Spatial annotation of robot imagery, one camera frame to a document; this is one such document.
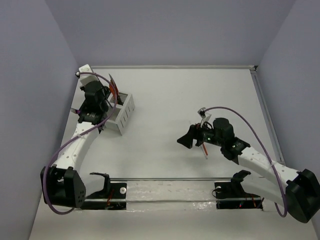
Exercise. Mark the orange chopstick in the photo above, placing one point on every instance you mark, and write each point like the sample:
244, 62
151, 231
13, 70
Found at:
205, 149

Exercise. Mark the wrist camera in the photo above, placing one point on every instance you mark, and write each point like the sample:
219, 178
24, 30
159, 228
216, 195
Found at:
85, 75
205, 117

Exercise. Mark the iridescent rainbow fork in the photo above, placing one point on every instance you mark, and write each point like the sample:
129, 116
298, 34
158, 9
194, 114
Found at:
75, 111

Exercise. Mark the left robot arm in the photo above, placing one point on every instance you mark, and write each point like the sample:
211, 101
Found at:
62, 185

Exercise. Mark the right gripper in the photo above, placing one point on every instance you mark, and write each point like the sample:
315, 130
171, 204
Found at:
186, 139

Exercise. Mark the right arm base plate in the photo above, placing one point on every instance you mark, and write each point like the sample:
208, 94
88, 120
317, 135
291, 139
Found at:
230, 195

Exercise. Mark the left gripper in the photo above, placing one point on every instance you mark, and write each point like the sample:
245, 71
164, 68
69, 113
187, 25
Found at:
105, 92

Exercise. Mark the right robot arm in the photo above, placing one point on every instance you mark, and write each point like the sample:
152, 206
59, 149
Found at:
297, 191

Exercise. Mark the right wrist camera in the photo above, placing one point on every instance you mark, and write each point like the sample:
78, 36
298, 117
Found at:
205, 117

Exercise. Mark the white table edge rail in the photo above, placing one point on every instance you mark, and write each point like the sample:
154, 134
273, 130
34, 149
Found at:
220, 67

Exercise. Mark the black-handled steel knife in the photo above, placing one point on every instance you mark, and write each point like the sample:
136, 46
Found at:
111, 78

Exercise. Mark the white cutlery holder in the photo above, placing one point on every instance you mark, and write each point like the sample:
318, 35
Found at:
120, 117

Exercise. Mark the white chopstick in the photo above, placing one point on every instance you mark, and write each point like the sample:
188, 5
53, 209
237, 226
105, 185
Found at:
203, 152

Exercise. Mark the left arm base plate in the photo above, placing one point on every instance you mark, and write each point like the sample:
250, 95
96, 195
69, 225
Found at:
110, 195

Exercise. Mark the orange-handled knife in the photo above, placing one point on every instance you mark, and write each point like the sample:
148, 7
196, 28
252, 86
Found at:
113, 88

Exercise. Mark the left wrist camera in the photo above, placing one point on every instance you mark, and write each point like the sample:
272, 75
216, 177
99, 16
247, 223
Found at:
85, 75

